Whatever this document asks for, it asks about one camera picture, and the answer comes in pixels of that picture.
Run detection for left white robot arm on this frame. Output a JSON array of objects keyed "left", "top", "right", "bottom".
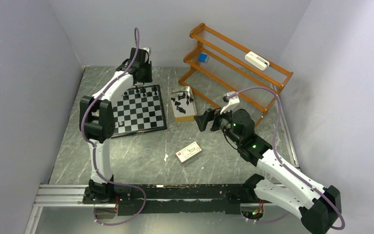
[{"left": 79, "top": 47, "right": 152, "bottom": 203}]

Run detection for aluminium rail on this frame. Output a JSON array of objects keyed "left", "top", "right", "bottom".
[{"left": 34, "top": 183, "right": 318, "bottom": 207}]

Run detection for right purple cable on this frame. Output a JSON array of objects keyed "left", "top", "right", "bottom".
[{"left": 224, "top": 86, "right": 346, "bottom": 231}]

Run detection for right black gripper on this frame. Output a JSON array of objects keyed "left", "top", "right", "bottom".
[{"left": 194, "top": 103, "right": 242, "bottom": 146}]

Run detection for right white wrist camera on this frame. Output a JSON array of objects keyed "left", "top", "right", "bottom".
[{"left": 220, "top": 92, "right": 240, "bottom": 114}]

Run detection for tin box black pieces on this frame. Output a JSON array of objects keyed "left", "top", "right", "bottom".
[{"left": 169, "top": 86, "right": 197, "bottom": 122}]

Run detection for white device on rack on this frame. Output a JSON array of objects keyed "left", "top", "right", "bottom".
[{"left": 244, "top": 51, "right": 270, "bottom": 71}]

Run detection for orange wooden rack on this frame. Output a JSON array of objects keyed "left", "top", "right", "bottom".
[{"left": 178, "top": 23, "right": 293, "bottom": 125}]

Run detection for white red card box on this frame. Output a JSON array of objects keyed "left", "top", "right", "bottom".
[{"left": 175, "top": 141, "right": 202, "bottom": 163}]

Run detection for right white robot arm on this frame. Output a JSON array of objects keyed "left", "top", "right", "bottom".
[{"left": 194, "top": 109, "right": 345, "bottom": 234}]

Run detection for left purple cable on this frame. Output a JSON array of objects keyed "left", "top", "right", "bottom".
[{"left": 80, "top": 27, "right": 148, "bottom": 226}]

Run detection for purple cable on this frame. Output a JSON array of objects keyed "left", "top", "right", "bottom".
[
  {"left": 80, "top": 27, "right": 148, "bottom": 226},
  {"left": 224, "top": 86, "right": 346, "bottom": 231}
]

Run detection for black mounting base plate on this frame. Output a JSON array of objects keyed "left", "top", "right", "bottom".
[{"left": 82, "top": 184, "right": 261, "bottom": 216}]

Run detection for blue block on rack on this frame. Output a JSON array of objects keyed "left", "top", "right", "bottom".
[{"left": 197, "top": 53, "right": 209, "bottom": 63}]

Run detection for black white chessboard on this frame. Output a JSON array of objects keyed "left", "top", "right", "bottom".
[{"left": 112, "top": 84, "right": 167, "bottom": 138}]

